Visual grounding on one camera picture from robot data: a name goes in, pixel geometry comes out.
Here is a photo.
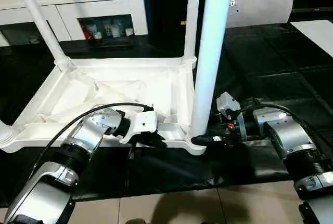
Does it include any white glass-door cabinet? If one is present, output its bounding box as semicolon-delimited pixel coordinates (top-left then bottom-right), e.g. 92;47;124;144
0;0;149;46

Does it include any white plastic table leg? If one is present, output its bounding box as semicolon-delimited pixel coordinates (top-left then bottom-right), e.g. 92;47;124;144
182;0;203;67
10;0;71;71
0;122;17;148
188;0;236;144

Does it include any grey cushion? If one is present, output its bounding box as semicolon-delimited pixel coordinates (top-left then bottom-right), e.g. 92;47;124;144
227;0;295;29

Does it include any white flat panel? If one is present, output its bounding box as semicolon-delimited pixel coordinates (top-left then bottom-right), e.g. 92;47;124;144
291;20;333;57

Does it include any black furniture with yellow label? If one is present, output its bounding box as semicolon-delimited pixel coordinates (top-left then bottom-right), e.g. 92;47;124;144
144;0;233;33

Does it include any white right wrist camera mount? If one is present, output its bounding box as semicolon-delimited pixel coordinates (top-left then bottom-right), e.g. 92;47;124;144
215;91;243;127

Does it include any white plastic table top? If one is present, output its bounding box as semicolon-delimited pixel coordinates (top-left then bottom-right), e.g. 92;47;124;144
0;57;208;156

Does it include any black work mat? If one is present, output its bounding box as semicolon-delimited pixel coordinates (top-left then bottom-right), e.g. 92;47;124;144
0;20;333;206

